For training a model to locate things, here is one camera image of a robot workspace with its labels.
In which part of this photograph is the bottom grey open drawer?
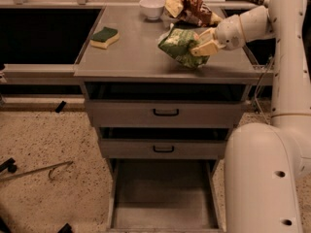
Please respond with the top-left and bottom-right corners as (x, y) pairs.
(106, 159), (225, 233)

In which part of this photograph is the top grey drawer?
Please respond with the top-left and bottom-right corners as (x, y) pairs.
(85, 82), (246, 128)

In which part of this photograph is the black middle drawer handle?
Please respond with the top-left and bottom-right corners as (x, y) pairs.
(153, 146), (175, 153)

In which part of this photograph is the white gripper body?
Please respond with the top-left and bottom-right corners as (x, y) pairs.
(215, 15), (245, 50)

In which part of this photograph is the black top drawer handle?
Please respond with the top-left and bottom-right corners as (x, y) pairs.
(153, 109), (179, 117)

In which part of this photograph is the grey horizontal frame rail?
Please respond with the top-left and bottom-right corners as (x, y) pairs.
(1, 64), (272, 85)

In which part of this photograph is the green yellow sponge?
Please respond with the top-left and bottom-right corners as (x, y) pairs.
(90, 27), (120, 50)

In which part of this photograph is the brown yellow chip bag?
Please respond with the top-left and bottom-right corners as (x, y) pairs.
(164, 0), (223, 27)

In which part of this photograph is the black drawer handle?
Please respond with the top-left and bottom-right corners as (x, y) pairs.
(153, 146), (175, 153)
(153, 109), (179, 117)

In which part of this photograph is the white ceramic bowl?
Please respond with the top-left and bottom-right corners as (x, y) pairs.
(139, 0), (165, 20)

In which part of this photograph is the black clip on floor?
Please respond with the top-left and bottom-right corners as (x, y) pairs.
(55, 101), (66, 113)

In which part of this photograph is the black caster foot left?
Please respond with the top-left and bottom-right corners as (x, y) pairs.
(0, 158), (17, 173)

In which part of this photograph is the grey metal drawer cabinet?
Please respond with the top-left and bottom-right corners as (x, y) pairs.
(73, 4), (260, 233)

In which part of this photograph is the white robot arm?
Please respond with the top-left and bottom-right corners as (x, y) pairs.
(191, 0), (311, 233)

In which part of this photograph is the green jalapeno chip bag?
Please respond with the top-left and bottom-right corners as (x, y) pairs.
(157, 23), (209, 69)

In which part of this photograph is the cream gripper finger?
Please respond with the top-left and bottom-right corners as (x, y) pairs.
(190, 40), (225, 56)
(199, 27), (216, 43)

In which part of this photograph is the metal rod on floor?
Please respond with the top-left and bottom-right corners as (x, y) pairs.
(0, 161), (74, 183)

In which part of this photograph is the middle grey drawer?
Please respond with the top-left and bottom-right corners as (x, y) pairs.
(98, 127), (229, 159)

